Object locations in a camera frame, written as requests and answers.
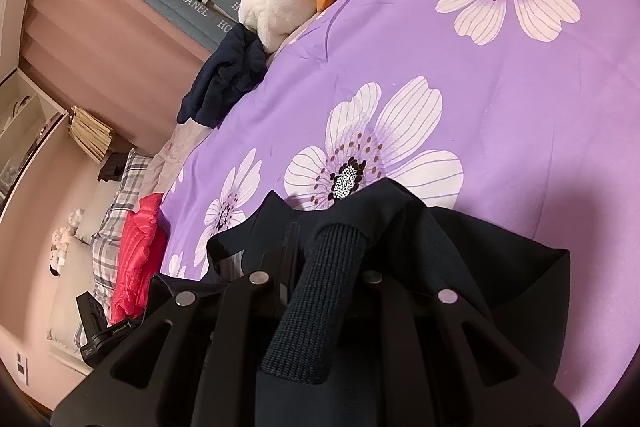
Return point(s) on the red pillow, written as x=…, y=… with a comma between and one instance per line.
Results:
x=135, y=257

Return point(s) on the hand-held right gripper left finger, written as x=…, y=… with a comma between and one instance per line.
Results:
x=260, y=302

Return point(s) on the white wardrobe shelf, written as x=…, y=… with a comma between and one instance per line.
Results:
x=30, y=107

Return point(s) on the small plush toys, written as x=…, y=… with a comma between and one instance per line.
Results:
x=62, y=242

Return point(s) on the wall socket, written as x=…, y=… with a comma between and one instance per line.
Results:
x=21, y=364

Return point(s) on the plaid pillow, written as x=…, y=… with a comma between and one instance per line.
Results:
x=112, y=227

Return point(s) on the dark navy jacket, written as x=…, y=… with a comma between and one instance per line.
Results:
x=425, y=237

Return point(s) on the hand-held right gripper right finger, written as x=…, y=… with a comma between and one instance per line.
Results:
x=425, y=332

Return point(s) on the purple floral blanket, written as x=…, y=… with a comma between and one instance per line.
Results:
x=500, y=107

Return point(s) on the crumpled navy blue garment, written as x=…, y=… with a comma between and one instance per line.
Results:
x=225, y=77

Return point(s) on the pink curtain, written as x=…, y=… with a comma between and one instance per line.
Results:
x=100, y=57

